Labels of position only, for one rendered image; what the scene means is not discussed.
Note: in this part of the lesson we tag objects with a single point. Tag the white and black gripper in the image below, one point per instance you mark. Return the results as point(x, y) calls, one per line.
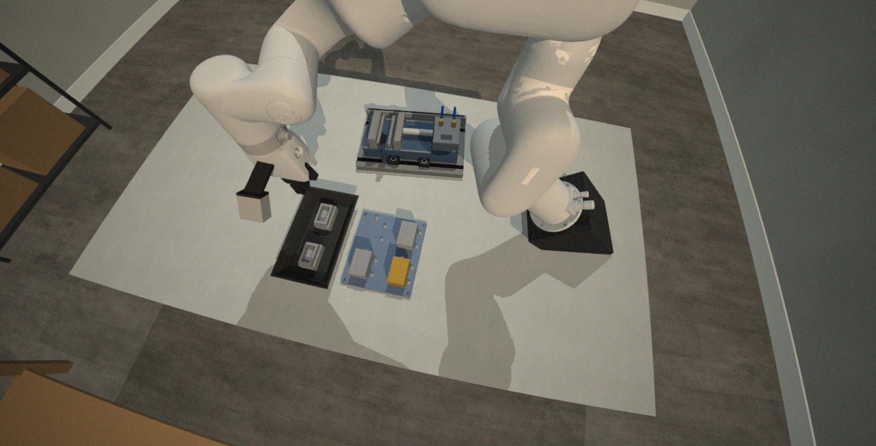
point(291, 162)

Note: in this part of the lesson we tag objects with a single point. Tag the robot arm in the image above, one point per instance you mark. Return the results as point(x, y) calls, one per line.
point(536, 129)

